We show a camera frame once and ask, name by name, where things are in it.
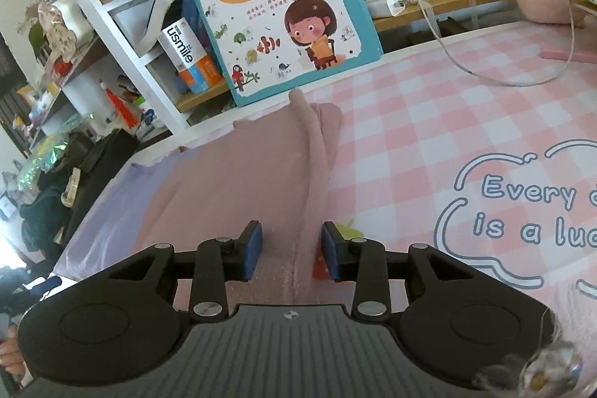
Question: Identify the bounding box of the pink and purple sweater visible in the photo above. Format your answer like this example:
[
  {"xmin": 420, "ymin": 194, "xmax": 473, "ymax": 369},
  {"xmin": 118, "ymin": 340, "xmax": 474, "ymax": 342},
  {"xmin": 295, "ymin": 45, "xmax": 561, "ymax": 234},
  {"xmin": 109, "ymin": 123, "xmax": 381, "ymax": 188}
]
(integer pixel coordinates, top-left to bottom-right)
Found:
[{"xmin": 54, "ymin": 90, "xmax": 342, "ymax": 305}]

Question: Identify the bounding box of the white charging cable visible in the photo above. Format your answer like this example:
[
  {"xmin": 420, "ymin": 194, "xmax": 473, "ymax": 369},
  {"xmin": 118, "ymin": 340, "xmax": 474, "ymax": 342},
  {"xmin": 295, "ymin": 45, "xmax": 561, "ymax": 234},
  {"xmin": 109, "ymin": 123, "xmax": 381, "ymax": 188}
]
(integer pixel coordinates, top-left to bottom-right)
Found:
[{"xmin": 404, "ymin": 0, "xmax": 597, "ymax": 89}]

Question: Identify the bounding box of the dark green garment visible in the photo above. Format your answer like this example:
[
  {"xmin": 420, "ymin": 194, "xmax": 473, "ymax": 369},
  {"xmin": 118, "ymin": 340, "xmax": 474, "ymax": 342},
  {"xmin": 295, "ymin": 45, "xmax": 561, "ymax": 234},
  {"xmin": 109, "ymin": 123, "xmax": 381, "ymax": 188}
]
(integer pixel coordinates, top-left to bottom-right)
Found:
[{"xmin": 19, "ymin": 172, "xmax": 71, "ymax": 258}]

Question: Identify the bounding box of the holographic crumpled bag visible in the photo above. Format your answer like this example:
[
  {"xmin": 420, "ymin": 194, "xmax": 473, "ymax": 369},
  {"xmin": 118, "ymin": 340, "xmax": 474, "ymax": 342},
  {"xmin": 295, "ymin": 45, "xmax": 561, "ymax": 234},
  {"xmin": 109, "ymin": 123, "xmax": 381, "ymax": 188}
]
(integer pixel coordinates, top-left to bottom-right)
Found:
[{"xmin": 16, "ymin": 113, "xmax": 95, "ymax": 191}]

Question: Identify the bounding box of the teal children's sound book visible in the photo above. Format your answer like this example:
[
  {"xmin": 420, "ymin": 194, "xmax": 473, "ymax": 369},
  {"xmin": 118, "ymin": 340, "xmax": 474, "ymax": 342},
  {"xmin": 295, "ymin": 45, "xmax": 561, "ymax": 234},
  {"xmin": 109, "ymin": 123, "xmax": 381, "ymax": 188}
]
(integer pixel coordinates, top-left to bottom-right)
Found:
[{"xmin": 195, "ymin": 0, "xmax": 382, "ymax": 106}]

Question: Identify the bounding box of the white wristwatch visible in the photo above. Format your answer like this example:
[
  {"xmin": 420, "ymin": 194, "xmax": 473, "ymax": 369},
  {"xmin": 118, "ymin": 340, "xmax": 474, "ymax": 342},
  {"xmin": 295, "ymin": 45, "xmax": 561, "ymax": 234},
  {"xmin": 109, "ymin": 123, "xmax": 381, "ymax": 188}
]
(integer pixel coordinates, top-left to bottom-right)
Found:
[{"xmin": 61, "ymin": 167, "xmax": 81, "ymax": 208}]

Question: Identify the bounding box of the white charger plug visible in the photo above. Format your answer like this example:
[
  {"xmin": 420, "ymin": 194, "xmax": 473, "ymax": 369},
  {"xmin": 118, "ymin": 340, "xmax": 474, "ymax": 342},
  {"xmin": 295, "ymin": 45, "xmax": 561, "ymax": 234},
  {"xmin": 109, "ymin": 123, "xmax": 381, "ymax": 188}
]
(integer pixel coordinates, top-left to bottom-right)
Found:
[{"xmin": 365, "ymin": 0, "xmax": 407, "ymax": 19}]

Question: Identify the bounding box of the white bookshelf frame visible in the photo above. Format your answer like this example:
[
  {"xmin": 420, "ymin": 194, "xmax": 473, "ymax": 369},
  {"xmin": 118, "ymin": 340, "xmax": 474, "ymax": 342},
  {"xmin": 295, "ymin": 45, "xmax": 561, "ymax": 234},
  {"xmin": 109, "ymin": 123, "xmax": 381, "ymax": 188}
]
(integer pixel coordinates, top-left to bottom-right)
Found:
[{"xmin": 38, "ymin": 0, "xmax": 193, "ymax": 134}]

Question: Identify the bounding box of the red tassel ornament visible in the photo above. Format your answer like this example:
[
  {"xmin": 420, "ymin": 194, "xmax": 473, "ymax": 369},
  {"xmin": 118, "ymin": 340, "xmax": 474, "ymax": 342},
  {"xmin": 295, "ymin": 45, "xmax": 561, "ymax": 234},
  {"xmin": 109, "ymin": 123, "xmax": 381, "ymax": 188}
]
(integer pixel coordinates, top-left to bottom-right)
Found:
[{"xmin": 100, "ymin": 81, "xmax": 139, "ymax": 129}]

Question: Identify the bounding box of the person left hand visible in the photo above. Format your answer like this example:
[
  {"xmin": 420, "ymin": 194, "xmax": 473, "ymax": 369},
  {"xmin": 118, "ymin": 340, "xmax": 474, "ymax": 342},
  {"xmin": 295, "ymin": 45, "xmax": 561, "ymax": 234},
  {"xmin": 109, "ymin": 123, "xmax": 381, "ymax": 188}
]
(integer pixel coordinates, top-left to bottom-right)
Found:
[{"xmin": 0, "ymin": 324, "xmax": 26, "ymax": 376}]

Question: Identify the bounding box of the usmile white orange box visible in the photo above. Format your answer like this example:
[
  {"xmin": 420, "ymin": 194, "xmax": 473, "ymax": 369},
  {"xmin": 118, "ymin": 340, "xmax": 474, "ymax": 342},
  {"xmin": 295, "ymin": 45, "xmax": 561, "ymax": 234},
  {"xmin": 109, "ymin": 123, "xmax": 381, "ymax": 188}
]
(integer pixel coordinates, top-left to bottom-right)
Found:
[{"xmin": 158, "ymin": 18, "xmax": 224, "ymax": 94}]

